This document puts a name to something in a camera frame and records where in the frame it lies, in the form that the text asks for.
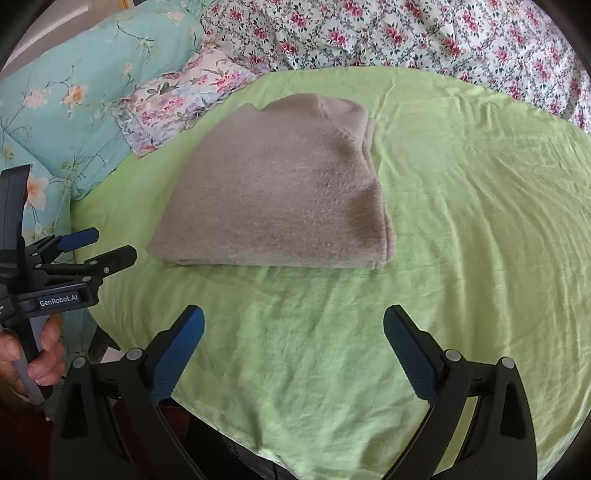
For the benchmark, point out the green bed sheet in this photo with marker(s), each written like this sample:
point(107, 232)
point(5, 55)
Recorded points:
point(461, 230)

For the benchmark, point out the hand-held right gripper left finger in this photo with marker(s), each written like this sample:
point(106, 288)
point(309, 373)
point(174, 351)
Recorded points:
point(178, 355)

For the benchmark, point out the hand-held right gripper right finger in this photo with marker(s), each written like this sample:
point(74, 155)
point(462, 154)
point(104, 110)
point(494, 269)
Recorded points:
point(411, 355)

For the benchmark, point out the beige knitted sweater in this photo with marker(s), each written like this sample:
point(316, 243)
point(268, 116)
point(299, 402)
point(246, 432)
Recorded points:
point(277, 194)

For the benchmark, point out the pastel floral pillow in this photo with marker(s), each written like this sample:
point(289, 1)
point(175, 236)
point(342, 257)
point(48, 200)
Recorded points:
point(184, 92)

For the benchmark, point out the teal floral quilt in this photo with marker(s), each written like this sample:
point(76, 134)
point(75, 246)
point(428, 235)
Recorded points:
point(69, 115)

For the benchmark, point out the person's left hand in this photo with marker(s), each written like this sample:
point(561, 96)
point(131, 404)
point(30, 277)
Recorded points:
point(48, 355)

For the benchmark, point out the white red floral quilt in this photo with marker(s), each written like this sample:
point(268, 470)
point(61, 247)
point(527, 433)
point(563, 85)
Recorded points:
point(415, 32)

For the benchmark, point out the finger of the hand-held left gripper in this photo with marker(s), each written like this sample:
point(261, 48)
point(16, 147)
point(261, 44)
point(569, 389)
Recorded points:
point(117, 259)
point(81, 238)

